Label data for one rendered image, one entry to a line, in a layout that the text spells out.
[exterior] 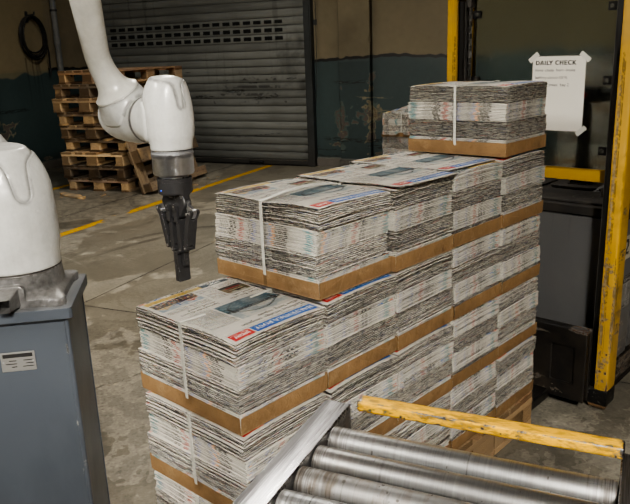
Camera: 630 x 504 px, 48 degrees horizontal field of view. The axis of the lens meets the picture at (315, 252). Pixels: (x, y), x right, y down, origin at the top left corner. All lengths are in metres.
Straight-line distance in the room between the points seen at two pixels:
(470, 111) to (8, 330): 1.61
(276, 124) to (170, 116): 7.80
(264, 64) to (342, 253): 7.65
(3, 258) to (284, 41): 8.03
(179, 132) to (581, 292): 2.03
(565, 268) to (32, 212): 2.29
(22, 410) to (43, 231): 0.33
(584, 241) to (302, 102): 6.45
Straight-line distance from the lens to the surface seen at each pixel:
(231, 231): 1.90
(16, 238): 1.32
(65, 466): 1.46
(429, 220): 2.02
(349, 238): 1.77
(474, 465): 1.17
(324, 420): 1.26
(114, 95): 1.63
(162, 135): 1.53
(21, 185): 1.32
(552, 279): 3.15
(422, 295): 2.07
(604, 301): 2.92
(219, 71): 9.65
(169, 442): 1.88
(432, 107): 2.49
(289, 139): 9.24
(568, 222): 3.06
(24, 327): 1.35
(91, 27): 1.54
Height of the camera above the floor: 1.41
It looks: 16 degrees down
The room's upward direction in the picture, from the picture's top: 2 degrees counter-clockwise
